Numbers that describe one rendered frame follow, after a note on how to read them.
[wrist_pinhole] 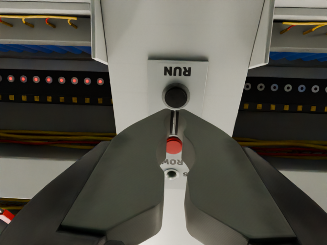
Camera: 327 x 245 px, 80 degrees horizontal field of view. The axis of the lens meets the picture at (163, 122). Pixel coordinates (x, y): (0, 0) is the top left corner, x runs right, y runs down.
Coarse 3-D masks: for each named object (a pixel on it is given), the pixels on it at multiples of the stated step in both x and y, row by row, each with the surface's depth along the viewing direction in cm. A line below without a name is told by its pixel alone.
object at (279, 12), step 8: (280, 8) 15; (288, 8) 15; (296, 8) 15; (304, 8) 15; (312, 8) 15; (320, 8) 15; (280, 16) 15; (288, 16) 15; (296, 16) 15; (304, 16) 15; (312, 16) 15; (320, 16) 15
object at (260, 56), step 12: (276, 0) 14; (288, 0) 14; (300, 0) 14; (312, 0) 14; (324, 0) 14; (264, 12) 11; (264, 24) 11; (264, 36) 11; (264, 48) 11; (252, 60) 12; (264, 60) 11; (252, 72) 29; (264, 72) 29; (276, 72) 29; (288, 72) 29; (300, 72) 29; (312, 72) 29; (324, 72) 29
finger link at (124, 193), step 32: (128, 128) 9; (160, 128) 9; (128, 160) 7; (160, 160) 9; (96, 192) 6; (128, 192) 6; (160, 192) 6; (64, 224) 5; (96, 224) 5; (128, 224) 6; (160, 224) 7
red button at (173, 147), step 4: (168, 140) 16; (172, 140) 16; (176, 140) 16; (180, 140) 16; (168, 144) 16; (172, 144) 16; (176, 144) 16; (180, 144) 16; (168, 148) 16; (172, 148) 16; (176, 148) 16; (180, 148) 16; (168, 152) 16; (172, 152) 16; (176, 152) 16
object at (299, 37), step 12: (276, 24) 18; (288, 24) 16; (300, 24) 16; (312, 24) 16; (324, 24) 16; (276, 36) 18; (288, 36) 18; (300, 36) 18; (312, 36) 18; (324, 36) 18; (276, 48) 18; (288, 48) 18; (300, 48) 18; (312, 48) 18; (324, 48) 18
